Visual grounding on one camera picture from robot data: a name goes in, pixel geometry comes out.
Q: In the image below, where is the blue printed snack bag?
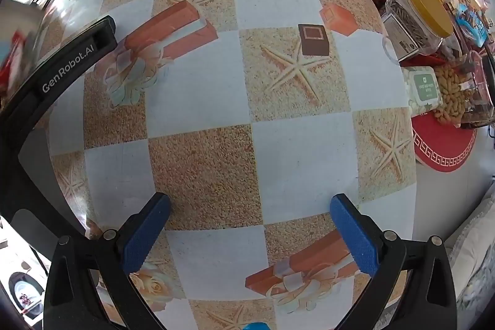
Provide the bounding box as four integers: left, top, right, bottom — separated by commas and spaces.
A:
454, 4, 489, 48

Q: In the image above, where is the wet wipes pack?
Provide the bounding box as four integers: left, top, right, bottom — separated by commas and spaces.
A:
401, 65, 444, 117

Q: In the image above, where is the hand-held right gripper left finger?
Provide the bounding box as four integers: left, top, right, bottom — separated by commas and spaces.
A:
42, 192, 171, 330

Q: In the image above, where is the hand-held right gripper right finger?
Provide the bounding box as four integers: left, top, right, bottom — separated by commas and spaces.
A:
330, 193, 458, 330

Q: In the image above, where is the red snack packet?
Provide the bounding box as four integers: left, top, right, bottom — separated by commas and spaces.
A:
0, 29, 32, 99

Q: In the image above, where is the white cushion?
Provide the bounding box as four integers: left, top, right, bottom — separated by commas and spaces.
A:
444, 194, 495, 312

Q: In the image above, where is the round plate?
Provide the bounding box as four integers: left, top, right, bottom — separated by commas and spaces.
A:
8, 270, 46, 316

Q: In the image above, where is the checkered printed tablecloth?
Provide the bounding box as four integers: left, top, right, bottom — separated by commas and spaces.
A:
39, 0, 419, 330

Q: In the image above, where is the clear container of peanuts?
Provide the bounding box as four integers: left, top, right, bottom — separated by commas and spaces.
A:
432, 52, 493, 127

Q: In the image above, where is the clear jar with yellow lid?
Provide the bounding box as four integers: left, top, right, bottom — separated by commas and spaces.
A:
384, 0, 455, 62

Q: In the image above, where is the red round mat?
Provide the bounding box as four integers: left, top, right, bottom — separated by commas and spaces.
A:
411, 113, 479, 173

